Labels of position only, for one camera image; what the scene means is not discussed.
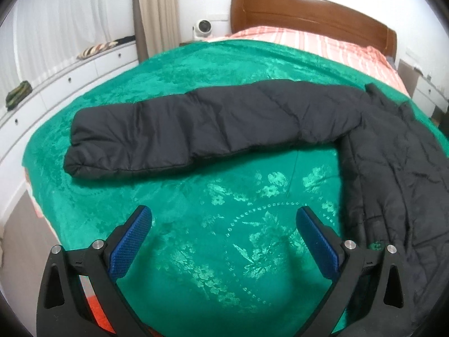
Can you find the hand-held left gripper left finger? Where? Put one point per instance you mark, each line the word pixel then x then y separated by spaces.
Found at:
pixel 131 238

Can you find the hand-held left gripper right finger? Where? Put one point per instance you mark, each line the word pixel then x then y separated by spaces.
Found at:
pixel 317 242

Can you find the black padded coat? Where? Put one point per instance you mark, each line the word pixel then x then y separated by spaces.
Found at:
pixel 210 130

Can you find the green floral blanket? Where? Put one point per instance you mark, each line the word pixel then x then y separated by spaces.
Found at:
pixel 210 252

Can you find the white drawer cabinet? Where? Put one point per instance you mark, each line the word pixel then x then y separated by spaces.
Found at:
pixel 70 84

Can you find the camouflage cloth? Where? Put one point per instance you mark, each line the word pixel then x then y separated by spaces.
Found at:
pixel 17 93

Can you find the white nightstand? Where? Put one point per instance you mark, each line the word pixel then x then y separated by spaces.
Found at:
pixel 426 89

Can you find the black cloth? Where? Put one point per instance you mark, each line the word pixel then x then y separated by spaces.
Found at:
pixel 125 39

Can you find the small white fan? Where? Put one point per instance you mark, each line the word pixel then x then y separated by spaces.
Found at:
pixel 202 28

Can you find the beige curtain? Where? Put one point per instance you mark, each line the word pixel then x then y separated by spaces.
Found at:
pixel 158 14

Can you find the brown wooden headboard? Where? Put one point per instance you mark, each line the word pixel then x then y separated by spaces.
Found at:
pixel 298 10

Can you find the white sheer curtain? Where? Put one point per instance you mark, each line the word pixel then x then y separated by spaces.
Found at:
pixel 70 14

